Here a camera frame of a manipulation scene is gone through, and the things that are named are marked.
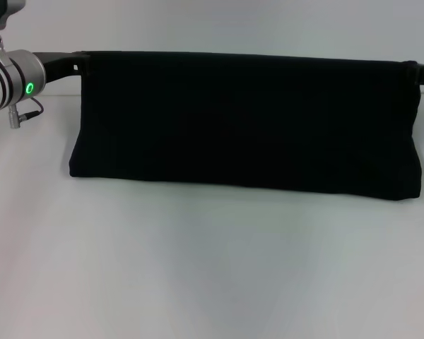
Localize black t-shirt with white print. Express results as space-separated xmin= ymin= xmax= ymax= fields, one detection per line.
xmin=67 ymin=49 xmax=423 ymax=202

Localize black cable with silver plug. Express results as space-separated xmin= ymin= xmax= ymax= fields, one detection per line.
xmin=8 ymin=97 xmax=45 ymax=130

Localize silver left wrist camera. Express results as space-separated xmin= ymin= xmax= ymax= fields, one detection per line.
xmin=0 ymin=0 xmax=32 ymax=32

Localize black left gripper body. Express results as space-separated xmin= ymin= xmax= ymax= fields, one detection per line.
xmin=31 ymin=50 xmax=83 ymax=86

